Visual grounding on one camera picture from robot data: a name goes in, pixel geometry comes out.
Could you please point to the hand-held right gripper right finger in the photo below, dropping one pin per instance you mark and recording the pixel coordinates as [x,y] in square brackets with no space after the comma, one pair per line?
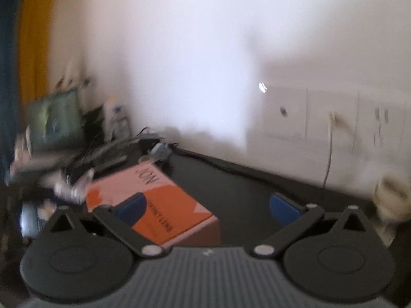
[284,212]

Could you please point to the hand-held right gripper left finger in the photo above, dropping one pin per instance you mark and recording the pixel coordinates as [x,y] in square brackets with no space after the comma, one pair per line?
[132,209]

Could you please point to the pink orange cardboard box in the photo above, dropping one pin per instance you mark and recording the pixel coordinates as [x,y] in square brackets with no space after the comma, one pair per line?
[173,199]

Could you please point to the black desktop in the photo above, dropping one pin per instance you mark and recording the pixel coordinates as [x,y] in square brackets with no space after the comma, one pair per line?
[244,192]

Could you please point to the blue white cloth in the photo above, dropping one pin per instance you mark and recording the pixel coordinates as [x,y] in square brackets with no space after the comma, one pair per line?
[30,216]

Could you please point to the green framed picture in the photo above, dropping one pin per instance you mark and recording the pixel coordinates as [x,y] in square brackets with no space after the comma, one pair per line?
[56,122]

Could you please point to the small grey adapter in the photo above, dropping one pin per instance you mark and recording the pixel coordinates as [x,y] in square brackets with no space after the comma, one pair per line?
[160,151]

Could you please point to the white bottle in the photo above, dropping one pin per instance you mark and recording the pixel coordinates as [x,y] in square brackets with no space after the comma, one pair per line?
[116,117]

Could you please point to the blue curtain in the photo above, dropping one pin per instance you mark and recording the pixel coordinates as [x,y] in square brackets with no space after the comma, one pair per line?
[9,70]

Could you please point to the orange curtain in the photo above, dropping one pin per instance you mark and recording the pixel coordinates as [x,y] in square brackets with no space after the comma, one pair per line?
[37,32]

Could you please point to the white wall panel round hole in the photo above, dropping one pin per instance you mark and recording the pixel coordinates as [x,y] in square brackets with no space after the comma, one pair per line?
[284,118]

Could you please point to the white wall socket panel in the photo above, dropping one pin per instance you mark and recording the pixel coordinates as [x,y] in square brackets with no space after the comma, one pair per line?
[343,125]

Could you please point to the white wall power outlet panel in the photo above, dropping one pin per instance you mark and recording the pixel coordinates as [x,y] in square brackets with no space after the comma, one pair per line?
[380,118]

